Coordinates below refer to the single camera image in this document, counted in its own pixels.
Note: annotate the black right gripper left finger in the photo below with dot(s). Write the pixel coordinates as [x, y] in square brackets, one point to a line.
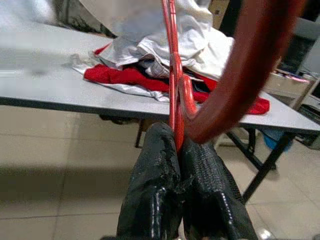
[152, 187]

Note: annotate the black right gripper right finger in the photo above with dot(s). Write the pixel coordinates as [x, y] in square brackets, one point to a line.
[212, 195]

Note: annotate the red plastic hanger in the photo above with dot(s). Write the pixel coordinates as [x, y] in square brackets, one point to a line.
[250, 75]

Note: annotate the white t-shirt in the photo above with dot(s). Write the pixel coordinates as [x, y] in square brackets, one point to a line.
[140, 17]

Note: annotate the blue plastic bag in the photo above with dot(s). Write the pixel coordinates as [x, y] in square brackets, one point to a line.
[275, 140]

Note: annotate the crumpled dark blue garment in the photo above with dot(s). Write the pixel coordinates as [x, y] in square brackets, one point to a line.
[202, 87]

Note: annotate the crumpled red garment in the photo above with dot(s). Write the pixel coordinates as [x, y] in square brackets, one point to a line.
[120, 76]

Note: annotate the brown cardboard box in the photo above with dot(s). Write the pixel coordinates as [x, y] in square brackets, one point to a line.
[287, 87]

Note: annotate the crumpled cream white garment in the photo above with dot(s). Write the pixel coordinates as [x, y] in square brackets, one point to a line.
[200, 50]

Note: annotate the white folding table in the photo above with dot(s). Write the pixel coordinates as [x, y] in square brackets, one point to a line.
[37, 82]

